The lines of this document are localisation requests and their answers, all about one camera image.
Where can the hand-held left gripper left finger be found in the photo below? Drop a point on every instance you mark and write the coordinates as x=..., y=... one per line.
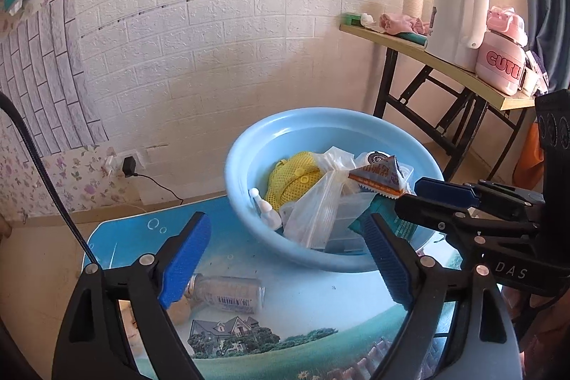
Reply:
x=187, y=260

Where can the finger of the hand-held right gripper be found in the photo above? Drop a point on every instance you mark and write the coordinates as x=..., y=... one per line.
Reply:
x=436, y=215
x=445, y=186

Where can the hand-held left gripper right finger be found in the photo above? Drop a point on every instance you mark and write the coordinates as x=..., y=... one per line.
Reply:
x=387, y=260

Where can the green snack packet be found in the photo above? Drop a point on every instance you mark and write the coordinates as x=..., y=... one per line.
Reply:
x=407, y=231

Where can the brown triangular snack packet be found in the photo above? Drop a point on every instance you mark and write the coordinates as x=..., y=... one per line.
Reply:
x=378, y=177

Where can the clear zip bag cotton swabs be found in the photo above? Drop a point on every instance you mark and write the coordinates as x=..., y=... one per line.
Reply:
x=311, y=211

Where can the white plush doll yellow mesh hat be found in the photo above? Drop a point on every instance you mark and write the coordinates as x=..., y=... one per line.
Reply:
x=294, y=179

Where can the blue plastic basin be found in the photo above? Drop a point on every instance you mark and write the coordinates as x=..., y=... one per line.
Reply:
x=276, y=139

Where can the blue printed desktop table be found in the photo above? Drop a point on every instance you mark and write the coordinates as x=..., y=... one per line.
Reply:
x=311, y=304

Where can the clear plastic bottle white label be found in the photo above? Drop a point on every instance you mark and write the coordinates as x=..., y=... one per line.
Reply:
x=231, y=293

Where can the clear plastic lidded box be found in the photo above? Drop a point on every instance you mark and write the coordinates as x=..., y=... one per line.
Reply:
x=352, y=211

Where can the round black wrapped soap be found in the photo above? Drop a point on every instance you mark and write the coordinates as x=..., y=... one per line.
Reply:
x=376, y=158

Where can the orange cloth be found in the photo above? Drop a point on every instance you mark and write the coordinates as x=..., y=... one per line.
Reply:
x=530, y=157

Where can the folding side table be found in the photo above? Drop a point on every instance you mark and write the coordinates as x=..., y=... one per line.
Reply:
x=512, y=101

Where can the black power adapter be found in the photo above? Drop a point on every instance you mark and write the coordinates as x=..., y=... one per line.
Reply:
x=129, y=166

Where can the white power adapter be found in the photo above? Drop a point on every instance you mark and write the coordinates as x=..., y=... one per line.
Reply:
x=110, y=166

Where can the pink water bottle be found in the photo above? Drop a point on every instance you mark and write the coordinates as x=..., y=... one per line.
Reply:
x=498, y=64

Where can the white small box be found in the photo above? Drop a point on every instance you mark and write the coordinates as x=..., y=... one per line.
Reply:
x=532, y=73

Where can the teal tube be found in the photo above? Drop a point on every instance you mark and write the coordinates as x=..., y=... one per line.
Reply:
x=414, y=38

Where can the white electric kettle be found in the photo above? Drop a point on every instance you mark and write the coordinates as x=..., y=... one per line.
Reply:
x=454, y=19

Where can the pink cloth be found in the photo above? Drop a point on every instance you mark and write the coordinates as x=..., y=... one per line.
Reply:
x=396, y=23

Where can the paper cup stack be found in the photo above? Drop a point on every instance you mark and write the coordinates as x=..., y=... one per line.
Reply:
x=413, y=6

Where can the green small box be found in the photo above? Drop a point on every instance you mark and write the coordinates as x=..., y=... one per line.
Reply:
x=352, y=19

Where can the small metal wall tap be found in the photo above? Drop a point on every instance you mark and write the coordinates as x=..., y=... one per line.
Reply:
x=24, y=219

